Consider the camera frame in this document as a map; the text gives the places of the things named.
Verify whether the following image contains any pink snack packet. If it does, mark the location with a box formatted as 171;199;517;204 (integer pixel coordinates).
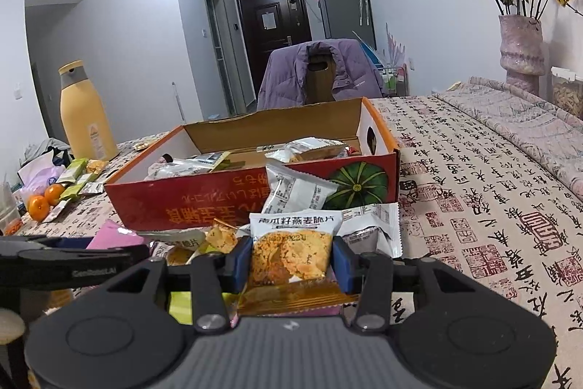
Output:
87;219;145;250

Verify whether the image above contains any oat crisp snack packet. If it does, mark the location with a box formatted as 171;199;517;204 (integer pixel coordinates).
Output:
237;209;357;316

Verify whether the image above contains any orange tangerine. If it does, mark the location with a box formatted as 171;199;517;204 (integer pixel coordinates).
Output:
43;183;65;206
28;194;51;222

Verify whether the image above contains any green snack bar on table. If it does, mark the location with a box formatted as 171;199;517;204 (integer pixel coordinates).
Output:
56;158;88;186

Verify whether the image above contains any purple tissue pack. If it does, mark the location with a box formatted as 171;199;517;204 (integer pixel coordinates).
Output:
18;152;65;197

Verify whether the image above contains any white silver snack packet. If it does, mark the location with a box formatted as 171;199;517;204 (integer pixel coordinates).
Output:
262;162;339;214

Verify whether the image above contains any red cardboard pumpkin box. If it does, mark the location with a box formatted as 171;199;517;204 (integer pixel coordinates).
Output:
105;98;400;231

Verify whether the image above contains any yellow thermos bottle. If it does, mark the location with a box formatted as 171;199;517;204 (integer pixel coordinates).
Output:
58;60;118;161

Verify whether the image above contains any purple jacket on chair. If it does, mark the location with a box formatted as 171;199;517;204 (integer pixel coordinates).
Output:
257;39;388;110

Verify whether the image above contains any wooden chair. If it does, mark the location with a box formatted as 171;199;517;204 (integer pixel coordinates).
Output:
304;54;336;105

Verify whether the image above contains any pink quilted cloth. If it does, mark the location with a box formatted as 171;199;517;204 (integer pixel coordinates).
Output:
437;77;583;198

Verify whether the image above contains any dark entrance door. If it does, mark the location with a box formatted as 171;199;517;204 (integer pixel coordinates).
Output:
236;0;312;94

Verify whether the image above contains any grey refrigerator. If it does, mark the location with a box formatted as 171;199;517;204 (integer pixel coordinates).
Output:
318;0;376;47

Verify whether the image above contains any pink ceramic vase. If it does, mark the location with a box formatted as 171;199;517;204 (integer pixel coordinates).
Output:
499;15;547;96

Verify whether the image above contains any clear storage jar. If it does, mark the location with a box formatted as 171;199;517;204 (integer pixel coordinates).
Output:
551;67;583;118

